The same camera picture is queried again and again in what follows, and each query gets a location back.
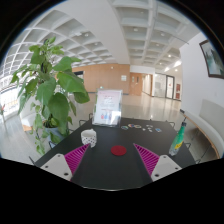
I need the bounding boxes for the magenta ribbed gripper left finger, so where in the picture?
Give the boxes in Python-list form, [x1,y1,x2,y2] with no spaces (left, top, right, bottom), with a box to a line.
[40,143,91,182]

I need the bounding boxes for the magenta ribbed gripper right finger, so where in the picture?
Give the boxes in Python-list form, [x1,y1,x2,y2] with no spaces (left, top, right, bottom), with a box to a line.
[133,143,183,182]

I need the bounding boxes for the green plastic water bottle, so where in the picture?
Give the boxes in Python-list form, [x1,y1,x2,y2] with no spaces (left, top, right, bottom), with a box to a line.
[169,122,186,156]

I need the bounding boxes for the white dotted ceramic mug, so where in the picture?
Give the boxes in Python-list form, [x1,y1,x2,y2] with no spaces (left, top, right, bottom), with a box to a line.
[81,129,97,147]

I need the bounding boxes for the colourful stickers on table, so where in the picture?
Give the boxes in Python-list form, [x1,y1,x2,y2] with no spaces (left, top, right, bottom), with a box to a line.
[121,123,162,133]

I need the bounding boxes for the red round coaster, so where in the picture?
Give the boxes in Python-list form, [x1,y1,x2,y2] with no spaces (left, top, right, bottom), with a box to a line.
[111,145,127,156]

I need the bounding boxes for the blue plant pot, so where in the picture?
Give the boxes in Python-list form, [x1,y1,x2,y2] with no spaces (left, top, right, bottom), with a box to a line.
[42,127,65,144]

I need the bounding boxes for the acrylic sign stand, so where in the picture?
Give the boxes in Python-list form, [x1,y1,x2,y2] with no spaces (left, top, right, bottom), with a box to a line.
[92,89,123,127]

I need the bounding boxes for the white bench sofa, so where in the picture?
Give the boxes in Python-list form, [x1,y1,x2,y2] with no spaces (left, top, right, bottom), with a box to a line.
[182,99,224,158]

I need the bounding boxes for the large green potted plant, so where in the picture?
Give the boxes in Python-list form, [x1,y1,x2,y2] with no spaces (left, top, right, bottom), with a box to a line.
[10,37,90,155]

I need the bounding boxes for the framed wall picture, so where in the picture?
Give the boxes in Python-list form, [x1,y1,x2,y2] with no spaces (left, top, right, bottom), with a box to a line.
[200,40,224,79]

